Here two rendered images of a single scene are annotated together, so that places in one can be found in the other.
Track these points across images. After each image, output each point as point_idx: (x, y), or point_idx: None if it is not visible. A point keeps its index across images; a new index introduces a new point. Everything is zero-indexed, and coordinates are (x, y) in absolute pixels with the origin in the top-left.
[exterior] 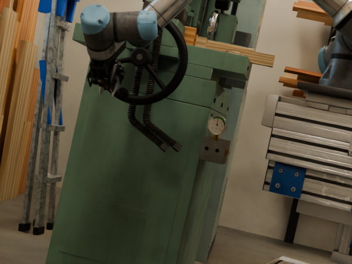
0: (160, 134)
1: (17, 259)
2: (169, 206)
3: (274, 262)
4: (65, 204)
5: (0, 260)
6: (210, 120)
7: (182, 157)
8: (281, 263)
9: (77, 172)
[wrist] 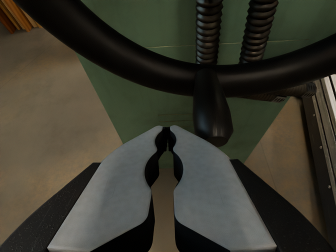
0: (280, 92)
1: (100, 121)
2: (254, 117)
3: (328, 79)
4: (126, 135)
5: (90, 134)
6: None
7: None
8: (333, 76)
9: (123, 113)
